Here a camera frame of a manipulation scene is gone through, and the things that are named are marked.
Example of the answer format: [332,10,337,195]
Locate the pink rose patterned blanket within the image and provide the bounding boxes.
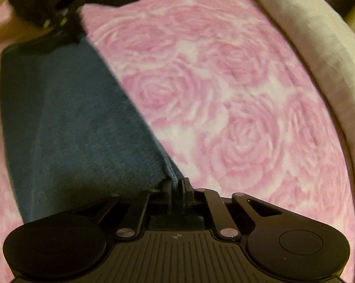
[0,0,355,281]

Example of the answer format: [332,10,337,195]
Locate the grey white folded quilt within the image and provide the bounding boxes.
[259,0,355,181]

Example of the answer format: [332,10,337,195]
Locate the blue denim jeans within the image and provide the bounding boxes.
[0,35,183,222]

